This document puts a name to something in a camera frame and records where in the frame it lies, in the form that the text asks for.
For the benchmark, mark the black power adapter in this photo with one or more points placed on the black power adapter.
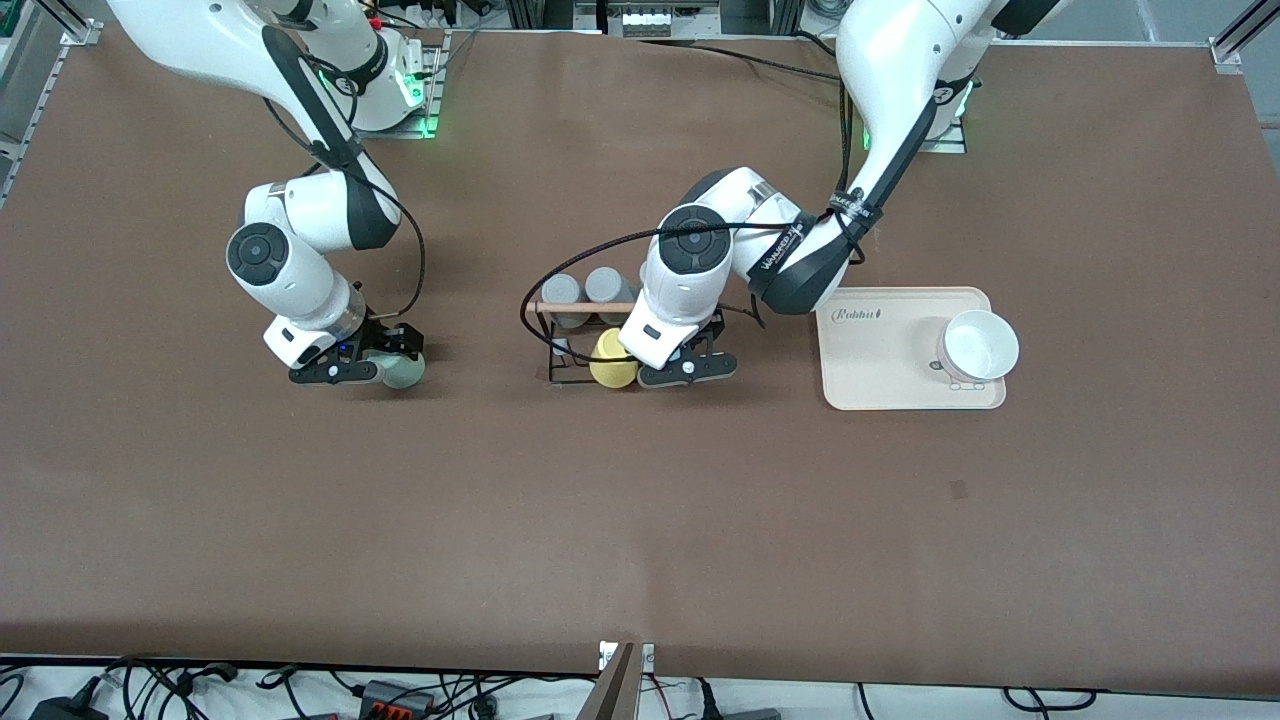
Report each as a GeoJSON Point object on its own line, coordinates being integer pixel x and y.
{"type": "Point", "coordinates": [68, 709]}

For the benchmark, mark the pale green cup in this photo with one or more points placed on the pale green cup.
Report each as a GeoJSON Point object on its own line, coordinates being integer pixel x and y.
{"type": "Point", "coordinates": [405, 376]}

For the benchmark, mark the beige plastic tray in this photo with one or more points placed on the beige plastic tray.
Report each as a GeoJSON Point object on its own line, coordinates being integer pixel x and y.
{"type": "Point", "coordinates": [890, 385]}

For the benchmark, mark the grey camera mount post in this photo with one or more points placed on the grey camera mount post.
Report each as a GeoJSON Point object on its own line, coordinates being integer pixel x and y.
{"type": "Point", "coordinates": [612, 690]}

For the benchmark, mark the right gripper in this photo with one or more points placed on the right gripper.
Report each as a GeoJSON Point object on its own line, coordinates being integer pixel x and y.
{"type": "Point", "coordinates": [382, 336]}

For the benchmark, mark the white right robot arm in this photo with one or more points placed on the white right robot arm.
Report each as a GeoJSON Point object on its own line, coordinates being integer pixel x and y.
{"type": "Point", "coordinates": [300, 260]}

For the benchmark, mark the yellow cup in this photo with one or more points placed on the yellow cup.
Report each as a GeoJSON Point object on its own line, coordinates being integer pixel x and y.
{"type": "Point", "coordinates": [608, 365]}

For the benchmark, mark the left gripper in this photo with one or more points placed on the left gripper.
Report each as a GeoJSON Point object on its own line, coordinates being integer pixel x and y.
{"type": "Point", "coordinates": [712, 331]}

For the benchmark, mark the white bowl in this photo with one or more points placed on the white bowl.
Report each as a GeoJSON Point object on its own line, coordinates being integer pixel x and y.
{"type": "Point", "coordinates": [982, 345]}

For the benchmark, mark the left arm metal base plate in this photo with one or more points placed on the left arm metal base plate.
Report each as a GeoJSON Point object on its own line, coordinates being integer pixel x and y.
{"type": "Point", "coordinates": [950, 146]}

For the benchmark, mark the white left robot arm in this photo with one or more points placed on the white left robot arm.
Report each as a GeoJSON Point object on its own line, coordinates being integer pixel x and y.
{"type": "Point", "coordinates": [900, 60]}

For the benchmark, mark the black power strip red switches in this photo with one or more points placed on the black power strip red switches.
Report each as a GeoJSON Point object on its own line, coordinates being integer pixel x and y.
{"type": "Point", "coordinates": [398, 698]}

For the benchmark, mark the grey cup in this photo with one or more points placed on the grey cup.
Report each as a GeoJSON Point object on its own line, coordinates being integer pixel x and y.
{"type": "Point", "coordinates": [563, 293]}
{"type": "Point", "coordinates": [606, 286]}

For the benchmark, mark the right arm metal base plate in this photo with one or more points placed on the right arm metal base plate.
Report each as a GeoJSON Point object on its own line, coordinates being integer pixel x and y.
{"type": "Point", "coordinates": [410, 133]}

